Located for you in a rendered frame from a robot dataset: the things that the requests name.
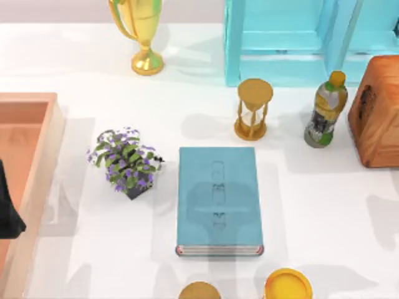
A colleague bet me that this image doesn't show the blue book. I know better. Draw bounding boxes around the blue book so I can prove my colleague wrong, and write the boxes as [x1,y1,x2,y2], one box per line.
[175,146,265,258]

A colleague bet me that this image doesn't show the purple flowered plant pot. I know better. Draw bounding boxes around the purple flowered plant pot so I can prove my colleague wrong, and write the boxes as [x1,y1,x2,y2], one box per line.
[86,126,166,201]

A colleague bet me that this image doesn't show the wooden hourglass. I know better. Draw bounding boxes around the wooden hourglass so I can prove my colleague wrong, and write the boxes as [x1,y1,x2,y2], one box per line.
[234,78,274,141]

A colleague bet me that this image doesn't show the yellow capped bottle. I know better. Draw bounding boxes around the yellow capped bottle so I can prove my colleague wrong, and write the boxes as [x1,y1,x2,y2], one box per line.
[304,70,349,148]

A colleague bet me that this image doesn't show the light blue rack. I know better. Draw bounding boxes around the light blue rack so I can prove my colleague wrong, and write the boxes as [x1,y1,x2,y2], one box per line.
[223,0,399,88]

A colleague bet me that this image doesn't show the gold trophy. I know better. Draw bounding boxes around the gold trophy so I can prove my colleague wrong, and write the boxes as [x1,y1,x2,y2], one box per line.
[108,0,165,76]

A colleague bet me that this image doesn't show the brown round lid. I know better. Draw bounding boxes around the brown round lid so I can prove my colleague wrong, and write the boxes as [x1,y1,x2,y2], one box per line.
[178,281,221,299]

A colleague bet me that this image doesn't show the yellow round cup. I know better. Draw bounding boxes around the yellow round cup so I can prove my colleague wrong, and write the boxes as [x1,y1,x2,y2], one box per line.
[264,268,313,299]

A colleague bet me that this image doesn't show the salmon shallow box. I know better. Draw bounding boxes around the salmon shallow box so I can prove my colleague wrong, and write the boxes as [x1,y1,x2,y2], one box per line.
[0,92,67,299]

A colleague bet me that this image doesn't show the wooden box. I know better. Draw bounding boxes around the wooden box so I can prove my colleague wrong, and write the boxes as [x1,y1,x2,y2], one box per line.
[347,55,399,169]

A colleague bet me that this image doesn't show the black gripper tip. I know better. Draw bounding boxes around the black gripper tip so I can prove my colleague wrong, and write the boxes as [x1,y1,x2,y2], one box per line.
[0,159,27,240]

